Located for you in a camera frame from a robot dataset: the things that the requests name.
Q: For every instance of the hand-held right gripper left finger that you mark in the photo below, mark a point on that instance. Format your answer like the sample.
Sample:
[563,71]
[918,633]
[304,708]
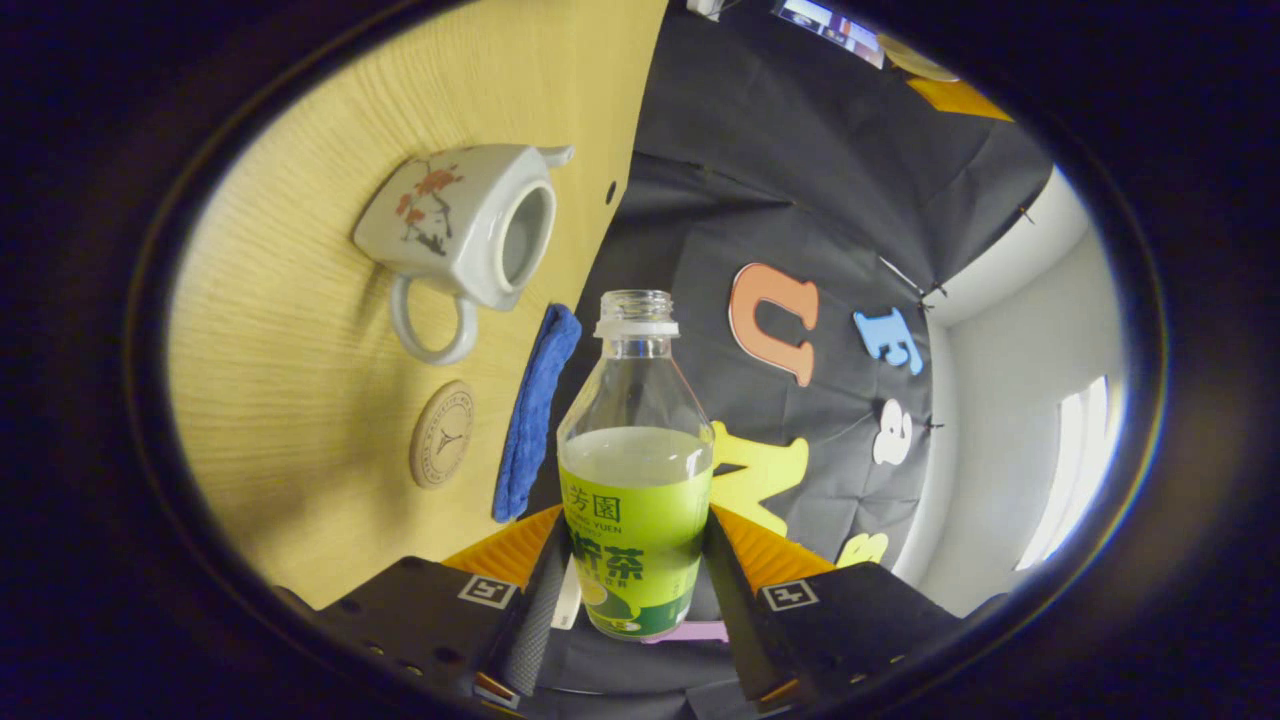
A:
[535,620]

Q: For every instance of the black backdrop cloth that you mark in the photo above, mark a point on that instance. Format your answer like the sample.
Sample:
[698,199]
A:
[760,170]

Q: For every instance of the white floral teacup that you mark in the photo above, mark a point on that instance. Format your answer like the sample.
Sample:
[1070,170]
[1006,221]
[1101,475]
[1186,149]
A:
[445,230]

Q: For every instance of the white side table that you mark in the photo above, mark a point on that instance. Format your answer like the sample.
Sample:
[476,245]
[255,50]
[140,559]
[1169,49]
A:
[705,7]

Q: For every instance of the computer monitor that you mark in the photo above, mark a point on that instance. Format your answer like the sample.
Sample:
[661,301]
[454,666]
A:
[830,25]

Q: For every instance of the bright window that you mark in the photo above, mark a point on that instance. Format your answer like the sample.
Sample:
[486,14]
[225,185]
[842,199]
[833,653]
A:
[1075,470]

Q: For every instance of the round wooden coaster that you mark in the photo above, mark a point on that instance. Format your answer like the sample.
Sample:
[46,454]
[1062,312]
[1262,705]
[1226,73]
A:
[442,433]

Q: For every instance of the green label water bottle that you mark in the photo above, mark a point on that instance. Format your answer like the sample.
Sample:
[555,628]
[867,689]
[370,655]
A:
[635,520]

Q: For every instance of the blue folded towel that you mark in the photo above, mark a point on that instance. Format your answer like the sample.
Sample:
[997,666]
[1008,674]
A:
[535,420]

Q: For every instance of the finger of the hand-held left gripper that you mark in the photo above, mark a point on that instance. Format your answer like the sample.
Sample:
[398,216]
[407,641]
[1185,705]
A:
[955,97]

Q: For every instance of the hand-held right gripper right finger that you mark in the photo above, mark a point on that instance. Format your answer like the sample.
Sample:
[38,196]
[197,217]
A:
[735,610]

